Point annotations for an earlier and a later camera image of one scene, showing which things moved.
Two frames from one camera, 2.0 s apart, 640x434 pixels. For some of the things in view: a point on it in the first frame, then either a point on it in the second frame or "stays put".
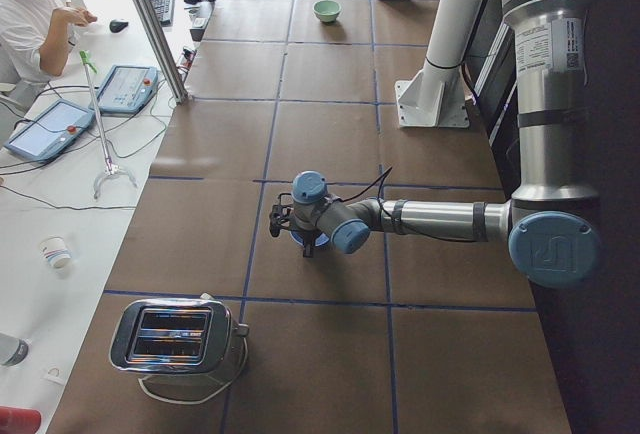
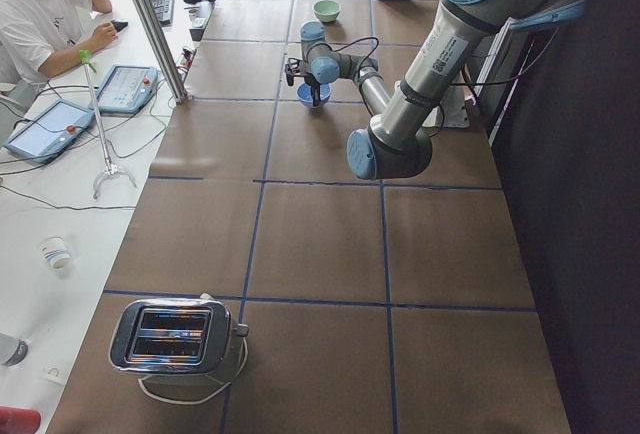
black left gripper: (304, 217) -> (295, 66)
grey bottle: (13, 350) stays put
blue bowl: (298, 237) -> (304, 94)
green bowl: (327, 10) stays put
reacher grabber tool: (109, 168) stays put
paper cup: (56, 251) stays put
